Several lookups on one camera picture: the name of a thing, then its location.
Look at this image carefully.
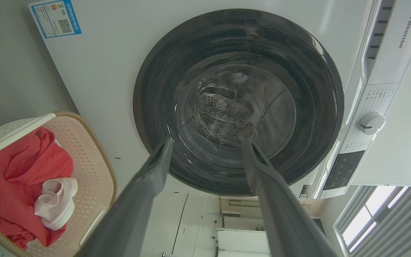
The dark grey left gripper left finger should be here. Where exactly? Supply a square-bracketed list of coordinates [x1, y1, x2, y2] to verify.
[75, 137, 174, 257]

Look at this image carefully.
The white front-load washing machine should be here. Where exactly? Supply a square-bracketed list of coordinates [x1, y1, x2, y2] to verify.
[27, 0, 411, 199]

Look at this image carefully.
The red garment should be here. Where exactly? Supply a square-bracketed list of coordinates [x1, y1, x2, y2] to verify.
[0, 127, 74, 249]

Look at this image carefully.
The blue energy label sticker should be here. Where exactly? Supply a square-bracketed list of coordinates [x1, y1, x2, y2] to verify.
[31, 0, 82, 39]

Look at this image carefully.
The black washer display panel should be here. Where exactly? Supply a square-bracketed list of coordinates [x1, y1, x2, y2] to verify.
[323, 150, 365, 191]

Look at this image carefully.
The white cabinet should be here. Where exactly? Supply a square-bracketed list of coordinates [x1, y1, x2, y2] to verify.
[215, 228, 271, 257]

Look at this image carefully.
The white washer detergent drawer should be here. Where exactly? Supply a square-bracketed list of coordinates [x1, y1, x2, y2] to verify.
[361, 0, 411, 85]

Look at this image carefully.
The window with grey frame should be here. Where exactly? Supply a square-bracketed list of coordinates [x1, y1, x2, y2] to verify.
[334, 186, 411, 257]

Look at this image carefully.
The white perforated laundry basket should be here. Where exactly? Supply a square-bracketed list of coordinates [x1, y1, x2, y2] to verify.
[0, 111, 118, 257]

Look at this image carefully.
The round dark glass washer door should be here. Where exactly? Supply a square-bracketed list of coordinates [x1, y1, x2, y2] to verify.
[133, 9, 344, 197]

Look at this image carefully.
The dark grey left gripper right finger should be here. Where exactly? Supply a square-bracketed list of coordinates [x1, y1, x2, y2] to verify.
[240, 137, 339, 257]

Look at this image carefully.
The white pink garment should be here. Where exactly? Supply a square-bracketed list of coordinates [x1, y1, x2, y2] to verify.
[34, 177, 78, 231]

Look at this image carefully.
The white washer control knob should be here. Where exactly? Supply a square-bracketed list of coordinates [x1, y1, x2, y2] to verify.
[357, 112, 386, 135]

